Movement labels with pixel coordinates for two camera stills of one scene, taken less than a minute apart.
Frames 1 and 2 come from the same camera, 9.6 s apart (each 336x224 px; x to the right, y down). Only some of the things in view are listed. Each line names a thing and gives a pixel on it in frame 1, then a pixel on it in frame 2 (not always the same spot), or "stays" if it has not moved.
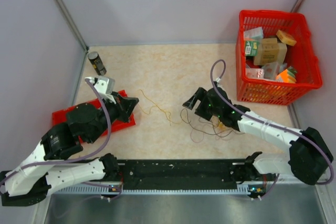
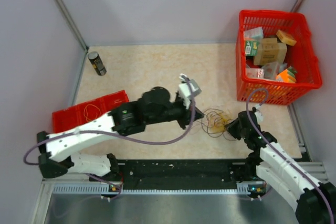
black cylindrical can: x=94 y=56 stays
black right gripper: x=201 y=95 → x=231 y=128
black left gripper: x=125 y=105 → x=186 y=119
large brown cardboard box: x=270 y=51 stays
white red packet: x=255 y=73 stays
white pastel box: x=255 y=34 stays
